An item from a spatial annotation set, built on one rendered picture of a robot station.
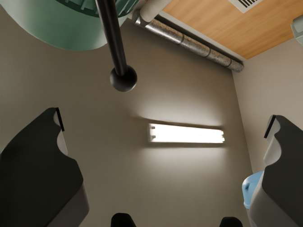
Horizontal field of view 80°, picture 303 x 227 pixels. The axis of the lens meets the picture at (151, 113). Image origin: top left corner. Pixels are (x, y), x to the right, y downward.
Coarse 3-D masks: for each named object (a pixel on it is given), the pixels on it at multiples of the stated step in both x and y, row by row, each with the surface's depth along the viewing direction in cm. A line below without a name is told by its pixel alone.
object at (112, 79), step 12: (96, 0) 13; (108, 0) 13; (108, 12) 13; (108, 24) 14; (108, 36) 16; (120, 36) 16; (120, 48) 17; (120, 60) 19; (120, 72) 21; (132, 72) 22; (120, 84) 22; (132, 84) 22
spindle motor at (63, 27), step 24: (0, 0) 22; (24, 0) 20; (48, 0) 19; (72, 0) 20; (120, 0) 21; (24, 24) 23; (48, 24) 22; (72, 24) 22; (96, 24) 23; (120, 24) 27; (72, 48) 27; (96, 48) 29
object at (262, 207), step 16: (272, 128) 10; (288, 128) 9; (272, 144) 9; (288, 144) 8; (272, 160) 9; (288, 160) 7; (272, 176) 7; (288, 176) 7; (256, 192) 7; (272, 192) 6; (288, 192) 6; (256, 208) 6; (272, 208) 6; (288, 208) 6; (256, 224) 7; (272, 224) 6; (288, 224) 5
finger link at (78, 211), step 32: (32, 128) 9; (0, 160) 7; (32, 160) 7; (64, 160) 7; (0, 192) 6; (32, 192) 6; (64, 192) 6; (0, 224) 5; (32, 224) 5; (64, 224) 6
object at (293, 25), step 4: (300, 16) 169; (296, 20) 170; (300, 20) 168; (292, 24) 184; (296, 24) 170; (300, 24) 168; (292, 28) 184; (296, 28) 172; (300, 28) 170; (296, 32) 181; (300, 32) 179; (296, 36) 181; (300, 36) 179; (300, 40) 184
